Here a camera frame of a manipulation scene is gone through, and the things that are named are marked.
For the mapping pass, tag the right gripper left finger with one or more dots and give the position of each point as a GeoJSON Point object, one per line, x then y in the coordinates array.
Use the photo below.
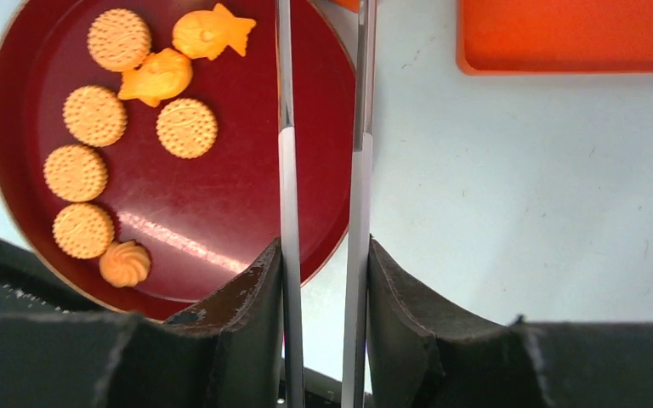
{"type": "Point", "coordinates": [224, 351]}

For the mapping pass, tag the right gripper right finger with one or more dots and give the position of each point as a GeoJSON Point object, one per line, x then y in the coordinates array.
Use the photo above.
{"type": "Point", "coordinates": [426, 351]}

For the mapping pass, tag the metal tongs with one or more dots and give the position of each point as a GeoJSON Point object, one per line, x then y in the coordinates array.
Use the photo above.
{"type": "Point", "coordinates": [352, 392]}

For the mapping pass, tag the dark red round plate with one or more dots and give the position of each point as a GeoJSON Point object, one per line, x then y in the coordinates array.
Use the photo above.
{"type": "Point", "coordinates": [204, 220]}

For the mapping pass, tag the orange box lid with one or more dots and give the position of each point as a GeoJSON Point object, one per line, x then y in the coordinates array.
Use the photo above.
{"type": "Point", "coordinates": [554, 37]}

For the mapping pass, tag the orange cookie box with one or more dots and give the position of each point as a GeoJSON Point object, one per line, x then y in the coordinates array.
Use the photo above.
{"type": "Point", "coordinates": [350, 5]}

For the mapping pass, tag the swirl tan cookie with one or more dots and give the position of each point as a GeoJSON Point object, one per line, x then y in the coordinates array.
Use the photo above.
{"type": "Point", "coordinates": [125, 264]}

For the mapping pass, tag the round tan biscuit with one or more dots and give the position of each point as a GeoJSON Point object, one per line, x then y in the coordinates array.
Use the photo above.
{"type": "Point", "coordinates": [75, 173]}
{"type": "Point", "coordinates": [83, 230]}
{"type": "Point", "coordinates": [186, 128]}
{"type": "Point", "coordinates": [94, 116]}
{"type": "Point", "coordinates": [118, 40]}

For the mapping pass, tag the orange fish cookie lower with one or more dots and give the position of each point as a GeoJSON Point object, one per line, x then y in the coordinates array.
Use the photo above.
{"type": "Point", "coordinates": [162, 75]}

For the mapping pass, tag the orange fish cookie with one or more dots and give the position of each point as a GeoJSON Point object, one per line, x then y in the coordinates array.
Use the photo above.
{"type": "Point", "coordinates": [208, 33]}
{"type": "Point", "coordinates": [162, 75]}

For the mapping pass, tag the orange fish cookie upper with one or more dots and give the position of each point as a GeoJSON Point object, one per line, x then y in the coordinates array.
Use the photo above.
{"type": "Point", "coordinates": [208, 33]}

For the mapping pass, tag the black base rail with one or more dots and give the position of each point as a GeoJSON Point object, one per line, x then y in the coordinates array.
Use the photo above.
{"type": "Point", "coordinates": [27, 285]}

